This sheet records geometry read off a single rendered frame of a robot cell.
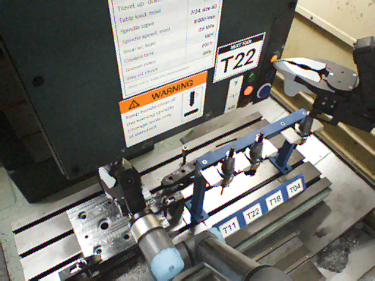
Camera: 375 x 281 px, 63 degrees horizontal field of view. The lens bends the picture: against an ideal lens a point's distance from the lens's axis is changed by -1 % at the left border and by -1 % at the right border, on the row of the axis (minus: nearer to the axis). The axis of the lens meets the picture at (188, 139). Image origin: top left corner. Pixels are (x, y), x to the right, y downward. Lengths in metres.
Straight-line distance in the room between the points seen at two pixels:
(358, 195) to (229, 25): 1.22
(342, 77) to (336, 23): 0.82
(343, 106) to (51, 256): 1.03
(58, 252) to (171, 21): 0.97
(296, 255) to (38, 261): 1.00
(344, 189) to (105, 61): 1.34
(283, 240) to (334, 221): 0.25
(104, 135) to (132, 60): 0.14
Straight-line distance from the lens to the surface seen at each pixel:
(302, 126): 1.11
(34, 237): 1.29
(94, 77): 0.42
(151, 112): 0.51
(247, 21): 0.52
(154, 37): 0.43
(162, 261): 0.76
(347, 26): 1.39
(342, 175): 1.60
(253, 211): 1.22
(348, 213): 1.56
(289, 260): 1.43
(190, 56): 0.48
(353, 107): 0.63
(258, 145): 0.96
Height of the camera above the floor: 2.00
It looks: 50 degrees down
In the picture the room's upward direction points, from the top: 4 degrees clockwise
